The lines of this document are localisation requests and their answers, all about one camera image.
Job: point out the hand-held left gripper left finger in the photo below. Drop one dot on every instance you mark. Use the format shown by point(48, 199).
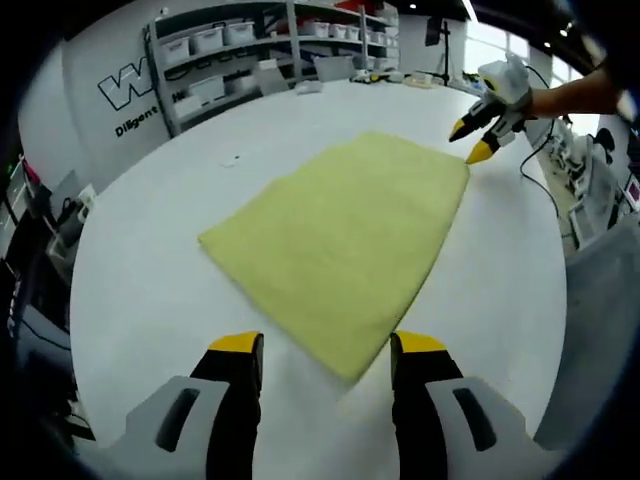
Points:
point(235, 380)

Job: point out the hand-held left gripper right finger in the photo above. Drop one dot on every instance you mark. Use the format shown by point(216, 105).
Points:
point(420, 385)

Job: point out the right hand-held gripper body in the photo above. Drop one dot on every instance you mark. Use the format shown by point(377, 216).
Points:
point(505, 82)

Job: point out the yellow blue grey garment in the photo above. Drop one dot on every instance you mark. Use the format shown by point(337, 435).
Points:
point(340, 240)

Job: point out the black tripod stand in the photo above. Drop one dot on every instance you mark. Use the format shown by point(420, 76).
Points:
point(434, 30)

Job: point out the spare yellow white gripper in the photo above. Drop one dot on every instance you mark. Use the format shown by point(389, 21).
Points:
point(374, 76)

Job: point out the black office chair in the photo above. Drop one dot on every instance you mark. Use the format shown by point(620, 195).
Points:
point(605, 145)

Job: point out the pale grey box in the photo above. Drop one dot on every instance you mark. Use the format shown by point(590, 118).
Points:
point(272, 77)
point(332, 69)

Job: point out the row of white storage bins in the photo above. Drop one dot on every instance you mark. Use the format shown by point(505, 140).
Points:
point(207, 37)

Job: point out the red hanging cloth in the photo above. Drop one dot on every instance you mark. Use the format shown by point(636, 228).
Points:
point(29, 172)

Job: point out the grey shelving rack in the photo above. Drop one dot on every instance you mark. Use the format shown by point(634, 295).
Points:
point(160, 75)

